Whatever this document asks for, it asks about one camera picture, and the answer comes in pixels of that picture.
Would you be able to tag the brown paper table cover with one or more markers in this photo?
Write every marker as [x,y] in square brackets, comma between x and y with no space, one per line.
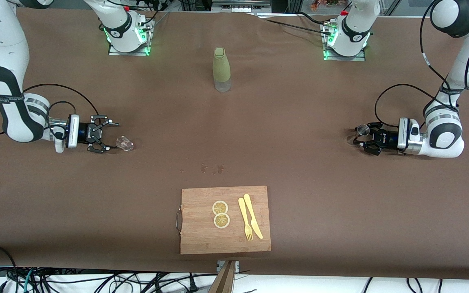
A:
[340,203]

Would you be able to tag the wooden cutting board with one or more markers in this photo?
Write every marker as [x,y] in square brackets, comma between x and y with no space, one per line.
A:
[202,236]

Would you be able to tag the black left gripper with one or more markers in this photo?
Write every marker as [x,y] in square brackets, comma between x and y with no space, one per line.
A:
[386,138]

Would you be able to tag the grey power strip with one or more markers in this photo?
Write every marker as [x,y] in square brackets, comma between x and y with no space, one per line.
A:
[240,7]

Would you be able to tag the small metal bracket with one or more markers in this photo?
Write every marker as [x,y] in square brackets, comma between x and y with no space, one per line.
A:
[220,265]

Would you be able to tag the lemon slice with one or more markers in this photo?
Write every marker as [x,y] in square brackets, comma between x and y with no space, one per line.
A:
[221,221]
[220,207]

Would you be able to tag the yellow plastic fork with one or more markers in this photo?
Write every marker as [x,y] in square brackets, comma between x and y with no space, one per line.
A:
[242,211]

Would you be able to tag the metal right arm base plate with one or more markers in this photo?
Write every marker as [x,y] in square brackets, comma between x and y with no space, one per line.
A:
[128,53]

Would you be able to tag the wooden beam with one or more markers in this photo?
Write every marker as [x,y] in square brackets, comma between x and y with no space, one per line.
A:
[224,280]

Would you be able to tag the steel jigger measuring cup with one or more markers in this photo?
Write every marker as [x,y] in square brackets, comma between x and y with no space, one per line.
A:
[362,129]

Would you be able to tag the green sleeved glass bottle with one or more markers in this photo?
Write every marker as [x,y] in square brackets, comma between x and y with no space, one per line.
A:
[221,69]

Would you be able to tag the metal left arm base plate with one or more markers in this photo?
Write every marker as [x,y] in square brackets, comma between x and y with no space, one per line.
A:
[344,58]

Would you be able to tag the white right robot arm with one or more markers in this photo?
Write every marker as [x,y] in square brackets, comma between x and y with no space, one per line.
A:
[2,40]

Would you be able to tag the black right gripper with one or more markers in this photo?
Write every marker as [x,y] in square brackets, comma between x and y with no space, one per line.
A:
[88,133]

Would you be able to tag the yellow plastic knife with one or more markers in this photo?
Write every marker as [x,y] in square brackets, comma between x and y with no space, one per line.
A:
[253,219]

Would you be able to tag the small clear glass shaker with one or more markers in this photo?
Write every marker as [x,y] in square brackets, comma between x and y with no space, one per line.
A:
[125,144]

